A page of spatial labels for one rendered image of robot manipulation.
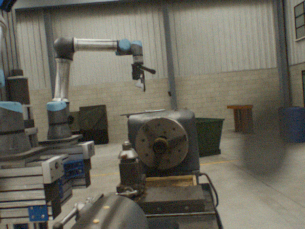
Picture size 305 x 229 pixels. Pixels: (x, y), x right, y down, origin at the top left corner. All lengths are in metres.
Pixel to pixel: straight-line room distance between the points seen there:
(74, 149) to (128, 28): 10.52
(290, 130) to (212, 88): 5.05
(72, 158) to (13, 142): 0.51
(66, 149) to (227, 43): 11.24
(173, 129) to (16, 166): 0.85
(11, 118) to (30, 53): 11.34
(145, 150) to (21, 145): 0.70
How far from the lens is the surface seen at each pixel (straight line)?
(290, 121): 7.79
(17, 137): 1.31
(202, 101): 11.87
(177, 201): 1.01
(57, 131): 1.74
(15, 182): 1.32
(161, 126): 1.61
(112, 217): 0.47
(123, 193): 1.04
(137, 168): 1.04
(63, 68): 1.91
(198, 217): 1.02
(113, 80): 11.69
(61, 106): 1.75
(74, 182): 1.76
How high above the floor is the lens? 1.31
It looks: 3 degrees down
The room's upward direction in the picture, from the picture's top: 5 degrees counter-clockwise
